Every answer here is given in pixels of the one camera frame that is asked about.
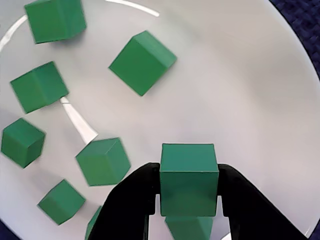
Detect green cube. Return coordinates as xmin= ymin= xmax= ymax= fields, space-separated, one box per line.
xmin=75 ymin=137 xmax=132 ymax=187
xmin=36 ymin=178 xmax=87 ymax=226
xmin=0 ymin=117 xmax=46 ymax=169
xmin=108 ymin=30 xmax=178 ymax=97
xmin=9 ymin=60 xmax=70 ymax=115
xmin=159 ymin=142 xmax=220 ymax=217
xmin=23 ymin=0 xmax=87 ymax=45
xmin=164 ymin=215 xmax=214 ymax=240
xmin=84 ymin=205 xmax=103 ymax=240

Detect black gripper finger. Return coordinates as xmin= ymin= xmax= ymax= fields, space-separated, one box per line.
xmin=217 ymin=163 xmax=310 ymax=240
xmin=87 ymin=162 xmax=161 ymax=240

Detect white round plate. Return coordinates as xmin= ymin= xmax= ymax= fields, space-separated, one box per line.
xmin=0 ymin=0 xmax=320 ymax=240

